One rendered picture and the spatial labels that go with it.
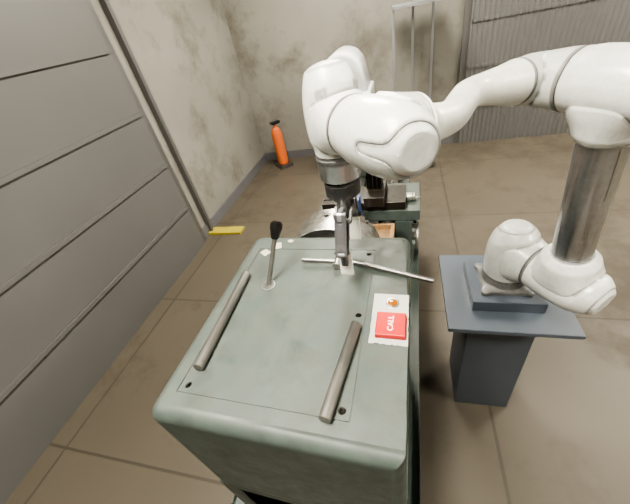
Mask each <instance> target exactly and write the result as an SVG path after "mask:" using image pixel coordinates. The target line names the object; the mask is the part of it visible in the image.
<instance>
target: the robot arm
mask: <svg viewBox="0 0 630 504"><path fill-rule="evenodd" d="M302 104H303V112H304V118H305V124H306V128H307V133H308V136H309V140H310V142H311V144H312V146H313V148H314V151H315V155H316V161H317V165H318V171H319V176H320V179H321V181H322V182H324V185H325V190H326V195H327V197H328V198H329V199H330V200H333V201H335V202H336V203H337V204H335V212H334V213H333V219H334V232H335V252H334V255H335V257H336V258H339V263H340V269H341V274H342V275H354V267H353V260H352V253H351V250H349V238H350V240H361V239H362V237H361V228H360V218H359V217H357V216H361V215H362V212H361V211H359V212H358V210H359V209H360V207H359V204H358V200H357V196H358V195H359V193H360V191H361V187H360V176H361V171H364V172H366V173H368V174H371V175H373V176H376V177H379V178H382V179H388V180H406V179H410V178H414V177H416V176H418V175H420V174H422V173H423V172H425V171H426V170H427V169H428V168H429V167H430V166H431V165H432V163H433V162H434V161H435V159H436V157H437V155H438V153H439V150H440V145H441V140H442V139H444V138H447V137H449V136H451V135H452V134H454V133H456V132H457V131H459V130H460V129H461V128H462V127H463V126H464V125H465V124H466V123H467V122H468V120H469V119H470V117H471V116H472V114H473V112H474V111H475V109H476V107H478V106H505V107H512V106H527V105H529V106H530V107H533V108H539V109H544V110H549V111H554V112H559V113H564V114H565V117H566V120H567V123H568V126H569V129H570V135H571V137H572V138H573V140H574V141H575V143H574V148H573V152H572V157H571V161H570V166H569V170H568V175H567V180H566V184H565V189H564V193H563V198H562V202H561V207H560V211H559V216H558V220H557V225H556V229H555V234H554V238H553V243H551V244H549V245H548V244H547V243H546V242H545V241H544V240H543V239H542V238H541V234H540V232H539V230H538V229H537V228H536V227H535V226H534V225H533V224H531V223H529V222H528V221H525V220H521V219H510V220H507V221H505V222H503V223H502V224H500V225H499V226H498V227H496V228H495V230H494V231H493V232H492V234H491V235H490V237H489V239H488V242H487V245H486V249H485V254H484V263H476V264H475V265H474V268H475V270H476V271H477V274H478V278H479V281H480V285H481V294H482V295H483V296H490V295H507V296H525V297H530V298H531V297H534V294H535V293H536V294H537V295H539V296H540V297H542V298H543V299H545V300H547V301H548V302H550V303H552V304H554V305H556V306H558V307H559V308H562V309H564V310H567V311H570V312H573V313H577V314H582V315H586V314H590V315H593V314H596V313H598V312H599V311H601V310H602V309H603V308H604V307H606V306H607V305H608V304H609V303H610V302H611V301H612V300H613V299H614V297H615V296H616V286H615V283H614V281H613V279H612V278H611V277H610V276H609V275H607V274H605V273H606V270H605V267H604V264H603V257H602V255H601V254H600V253H599V252H598V251H597V250H596V248H597V245H598V242H599V239H600V236H601V233H602V231H603V228H604V225H605V222H606V219H607V217H608V214H609V211H610V208H611V205H612V202H613V200H614V197H615V196H616V193H617V190H618V187H619V184H620V182H621V179H622V176H623V173H624V170H625V168H626V165H627V162H628V159H629V156H630V42H612V43H603V44H596V45H580V46H572V47H566V48H560V49H554V50H549V51H541V52H536V53H530V54H527V55H524V56H522V57H519V58H515V59H512V60H510V61H508V62H506V63H504V64H501V65H499V66H497V67H495V68H492V69H490V70H487V71H485V72H482V73H479V74H477V75H474V76H471V77H469V78H467V79H465V80H463V81H461V82H460V83H459V84H457V85H456V86H455V87H454V89H453V90H452V91H451V93H450V94H449V95H448V97H447V98H446V99H445V101H443V102H439V103H432V101H431V100H430V98H429V97H428V96H427V95H425V94H424V93H421V92H388V91H378V92H377V93H376V94H371V93H367V94H364V93H363V92H362V90H360V89H359V88H358V82H357V79H356V76H355V74H354V72H353V70H352V68H351V67H350V65H349V63H348V62H347V61H346V60H342V59H332V60H324V61H321V62H318V63H316V64H314V65H312V66H311V67H310V68H308V69H307V70H306V71H305V73H304V76H303V84H302ZM346 219H348V220H346Z"/></svg>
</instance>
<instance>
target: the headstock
mask: <svg viewBox="0 0 630 504"><path fill-rule="evenodd" d="M290 239H291V240H294V241H293V242H292V243H291V242H287V241H289V240H290ZM279 242H281V245H282V248H279V249H276V250H275V258H274V265H273V273H272V280H273V281H275V286H274V287H273V288H272V289H270V290H264V289H262V284H263V283H264V282H265V281H267V275H268V267H269V260H270V253H269V254H267V255H266V256H264V255H263V254H261V253H260V252H262V251H264V250H265V249H267V250H269V251H270V252H271V244H272V239H271V238H260V239H258V240H257V241H256V242H255V243H254V245H253V247H252V248H251V250H250V251H249V253H248V255H247V256H246V258H245V259H244V261H243V263H242V264H241V266H240V267H239V269H238V271H237V272H236V274H235V275H234V277H233V279H232V280H231V282H230V283H229V285H228V287H227V288H226V290H225V291H224V293H223V295H222V296H221V298H220V300H219V301H218V303H217V304H216V306H215V308H214V309H213V311H212V312H211V314H210V316H209V317H208V319H207V320H206V322H205V324H204V325H203V327H202V328H201V330H200V332H199V333H198V335H197V336H196V338H195V340H194V341H193V343H192V344H191V346H190V348H189V349H188V351H187V352H186V354H185V356H184V357H183V359H182V360H181V362H180V364H179V365H178V367H177V369H176V370H175V372H174V373H173V375H172V377H171V378H170V380H169V381H168V383H167V385H166V386H165V388H164V389H163V391H162V393H161V394H160V396H159V397H158V399H157V401H156V402H155V404H154V406H153V410H152V414H153V417H154V419H155V420H156V421H157V422H158V423H159V424H160V425H161V426H162V427H163V428H164V429H166V430H167V431H168V432H169V433H170V434H171V435H172V436H173V437H174V438H176V439H177V440H178V441H179V442H180V443H181V444H182V445H183V446H184V447H186V448H187V449H188V450H189V451H190V452H191V453H192V454H193V455H194V456H196V457H197V458H198V459H199V460H200V461H201V462H202V463H203V464H204V465H205V466H207V467H208V468H209V469H210V470H211V471H212V472H213V473H214V474H215V475H217V476H218V477H219V478H220V479H221V480H222V481H223V482H225V483H227V484H231V485H234V486H238V487H242V488H245V489H249V490H253V491H257V492H260V493H264V494H268V495H271V496H275V497H279V498H282V499H286V500H290V501H293V502H297V503H301V504H407V499H408V497H407V493H408V491H407V480H408V425H409V424H408V414H409V365H410V363H409V343H410V298H411V297H410V288H411V287H410V285H411V278H408V277H404V276H400V275H396V274H392V273H387V272H383V271H379V270H375V269H371V268H367V267H363V266H358V265H353V267H354V275H342V274H341V269H334V268H333V266H332V265H333V263H315V262H302V261H301V259H302V257H304V258H325V259H335V255H334V252H335V238H278V240H277V243H279ZM349 250H351V253H352V260H358V261H362V262H366V263H371V264H375V265H379V266H383V267H388V268H392V269H396V270H400V271H405V272H409V273H411V246H410V243H409V241H408V240H407V239H405V238H362V239H361V240H350V238H349ZM243 271H248V272H249V273H250V277H249V279H248V281H247V283H246V285H245V287H244V289H243V291H242V293H241V295H240V297H239V299H238V301H237V303H236V305H235V307H234V309H233V311H232V313H231V315H230V317H229V319H228V321H227V323H226V325H225V327H224V329H223V331H222V333H221V335H220V337H219V339H218V341H217V343H216V345H215V347H214V349H213V351H212V353H211V355H210V357H209V359H208V361H207V363H206V365H205V367H204V369H203V370H202V371H199V370H196V369H194V367H193V364H194V363H195V361H196V359H197V357H198V355H199V353H200V351H201V349H202V348H203V346H204V344H205V342H206V340H207V338H208V336H209V334H210V333H211V331H212V329H213V327H214V325H215V323H216V321H217V319H218V318H219V316H220V314H221V312H222V310H223V308H224V306H225V304H226V303H227V301H228V299H229V297H230V295H231V293H232V291H233V289H234V288H235V286H236V284H237V282H238V280H239V278H240V276H241V274H242V273H243ZM375 293H376V294H395V295H409V334H408V347H404V346H394V345H384V344H374V343H368V340H369V332H370V325H371V317H372V310H373V302H374V295H375ZM352 321H358V322H360V323H361V329H360V332H359V335H358V338H357V341H356V344H355V347H354V351H353V354H352V357H351V360H350V363H349V366H348V369H347V373H346V376H345V379H344V382H343V385H342V388H341V392H340V395H339V398H338V401H337V404H336V407H335V410H334V414H333V417H332V420H331V423H324V422H322V421H321V420H319V418H318V416H319V413H320V410H321V407H322V404H323V402H324V399H325V396H326V393H327V390H328V387H329V384H330V382H331V379H332V376H333V373H334V370H335V367H336V364H337V361H338V359H339V356H340V353H341V350H342V347H343V344H344V341H345V339H346V336H347V333H348V330H349V327H350V324H351V322H352Z"/></svg>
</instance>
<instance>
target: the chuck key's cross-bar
mask: <svg viewBox="0 0 630 504"><path fill-rule="evenodd" d="M301 261H302V262H315V263H333V262H334V259H325V258H304V257H302V259H301ZM353 265H358V266H363V267H367V268H371V269H375V270H379V271H383V272H387V273H392V274H396V275H400V276H404V277H408V278H412V279H416V280H420V281H425V282H429V283H434V278H430V277H426V276H422V275H417V274H413V273H409V272H405V271H400V270H396V269H392V268H388V267H383V266H379V265H375V264H371V263H366V262H362V261H358V260H353Z"/></svg>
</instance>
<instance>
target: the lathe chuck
mask: <svg viewBox="0 0 630 504"><path fill-rule="evenodd" d="M334 212H335V209H325V210H321V211H319V212H316V213H314V214H312V215H311V216H310V217H308V218H307V219H306V220H305V222H304V223H303V225H302V227H301V229H300V231H299V233H298V235H299V234H300V233H301V232H302V231H303V230H305V229H306V228H308V227H310V226H313V225H316V224H321V223H334V219H333V213H334ZM327 213H329V214H331V216H330V217H329V218H322V216H323V215H324V214H327ZM366 223H367V224H365V223H363V222H362V221H360V228H361V233H362V234H363V235H365V236H366V237H367V238H380V236H379V234H378V232H377V230H376V228H375V227H374V226H373V225H372V224H371V223H370V222H369V221H368V220H366ZM298 235H297V236H298Z"/></svg>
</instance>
